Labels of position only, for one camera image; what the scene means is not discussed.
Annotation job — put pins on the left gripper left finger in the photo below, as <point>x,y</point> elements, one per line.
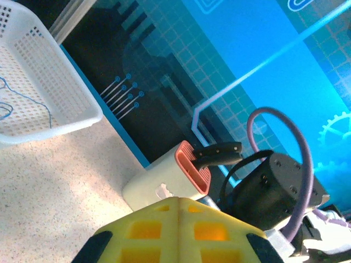
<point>142,246</point>

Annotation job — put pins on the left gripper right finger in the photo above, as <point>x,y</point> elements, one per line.
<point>219,246</point>

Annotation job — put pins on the orange beige knife holder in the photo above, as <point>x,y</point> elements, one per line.
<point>164,178</point>

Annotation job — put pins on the white plastic basket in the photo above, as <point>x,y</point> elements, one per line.
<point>68,90</point>

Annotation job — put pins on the aluminium frame post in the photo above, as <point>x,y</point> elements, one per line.
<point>71,19</point>

